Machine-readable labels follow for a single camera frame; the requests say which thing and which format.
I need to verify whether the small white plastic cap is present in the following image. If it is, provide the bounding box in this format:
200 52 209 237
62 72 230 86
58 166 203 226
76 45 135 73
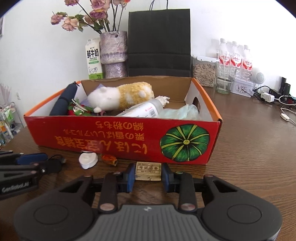
78 152 98 170

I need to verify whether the dark navy soft case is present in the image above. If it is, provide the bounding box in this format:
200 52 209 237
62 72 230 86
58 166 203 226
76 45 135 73
49 82 79 116

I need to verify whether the iridescent plastic bag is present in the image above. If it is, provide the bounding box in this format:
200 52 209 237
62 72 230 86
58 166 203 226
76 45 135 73
158 104 199 120

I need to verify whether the yellow white plush alpaca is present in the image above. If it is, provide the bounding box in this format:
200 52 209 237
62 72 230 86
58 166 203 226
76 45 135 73
88 82 154 113

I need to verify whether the purple fabric pouch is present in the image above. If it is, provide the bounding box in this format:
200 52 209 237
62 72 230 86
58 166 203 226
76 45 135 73
80 84 105 107

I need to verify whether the small orange brown trinket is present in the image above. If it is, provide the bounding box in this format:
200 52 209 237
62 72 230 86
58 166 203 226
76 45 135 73
101 154 118 166

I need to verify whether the red orange cardboard box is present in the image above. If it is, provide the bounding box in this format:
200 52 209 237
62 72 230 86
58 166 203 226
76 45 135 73
24 76 222 165

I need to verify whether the crumpled white tissue on lid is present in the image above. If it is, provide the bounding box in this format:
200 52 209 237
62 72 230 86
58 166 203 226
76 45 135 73
154 96 170 107

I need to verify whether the clear jar of seeds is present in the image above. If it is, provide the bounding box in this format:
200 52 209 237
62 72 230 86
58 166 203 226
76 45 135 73
192 56 217 87

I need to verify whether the clear glass cup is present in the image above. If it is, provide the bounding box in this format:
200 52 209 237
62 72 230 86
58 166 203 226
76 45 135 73
215 62 236 94

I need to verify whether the water bottle left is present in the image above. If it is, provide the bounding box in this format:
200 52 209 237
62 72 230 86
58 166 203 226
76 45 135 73
218 38 230 67

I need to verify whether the water bottle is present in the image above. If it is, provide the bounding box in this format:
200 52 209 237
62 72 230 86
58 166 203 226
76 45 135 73
230 41 242 74
241 45 253 79
218 38 230 67

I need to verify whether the purple textured vase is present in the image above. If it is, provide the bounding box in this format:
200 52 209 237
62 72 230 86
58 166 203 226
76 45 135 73
100 31 128 79

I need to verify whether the white green milk carton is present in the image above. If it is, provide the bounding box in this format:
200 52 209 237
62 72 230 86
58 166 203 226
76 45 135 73
85 38 103 80

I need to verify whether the white power adapter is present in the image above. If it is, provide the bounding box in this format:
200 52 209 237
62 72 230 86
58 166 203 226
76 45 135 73
260 92 275 103

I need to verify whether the black paper shopping bag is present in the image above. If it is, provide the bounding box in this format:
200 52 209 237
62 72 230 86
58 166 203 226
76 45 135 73
127 9 192 77

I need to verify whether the white round speaker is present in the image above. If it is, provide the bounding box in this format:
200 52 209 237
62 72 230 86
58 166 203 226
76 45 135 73
252 72 265 85

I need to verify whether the water bottle middle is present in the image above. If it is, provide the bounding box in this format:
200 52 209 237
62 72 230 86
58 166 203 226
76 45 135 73
230 41 242 74

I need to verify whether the water bottle right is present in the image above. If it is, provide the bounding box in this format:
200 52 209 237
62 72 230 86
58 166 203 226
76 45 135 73
241 45 253 79

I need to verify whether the black charger block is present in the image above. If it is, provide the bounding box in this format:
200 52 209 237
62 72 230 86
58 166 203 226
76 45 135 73
279 77 290 95

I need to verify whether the dried pink roses bouquet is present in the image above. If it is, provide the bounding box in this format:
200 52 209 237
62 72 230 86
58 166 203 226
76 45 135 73
50 0 129 34

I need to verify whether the metal wire shelf rack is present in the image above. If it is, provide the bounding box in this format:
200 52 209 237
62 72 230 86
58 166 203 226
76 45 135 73
0 102 24 148

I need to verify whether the white cable with puck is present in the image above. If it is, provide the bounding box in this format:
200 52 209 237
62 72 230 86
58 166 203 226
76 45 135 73
279 106 296 127

